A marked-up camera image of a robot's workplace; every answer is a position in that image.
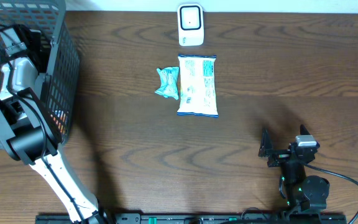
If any teal snack packet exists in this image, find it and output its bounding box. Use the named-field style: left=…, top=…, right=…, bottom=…
left=155, top=67, right=180, bottom=100

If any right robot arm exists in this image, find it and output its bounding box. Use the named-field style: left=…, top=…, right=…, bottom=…
left=259, top=125, right=330, bottom=220

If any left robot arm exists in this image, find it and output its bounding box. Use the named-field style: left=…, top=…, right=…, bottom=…
left=0, top=24, right=112, bottom=223

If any white barcode scanner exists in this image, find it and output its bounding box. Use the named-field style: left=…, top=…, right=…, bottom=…
left=177, top=3, right=204, bottom=47

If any grey plastic mesh basket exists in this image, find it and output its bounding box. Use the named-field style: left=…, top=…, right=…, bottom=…
left=0, top=0, right=80, bottom=139

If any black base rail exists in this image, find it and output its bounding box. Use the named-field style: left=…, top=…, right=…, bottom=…
left=35, top=212, right=347, bottom=224

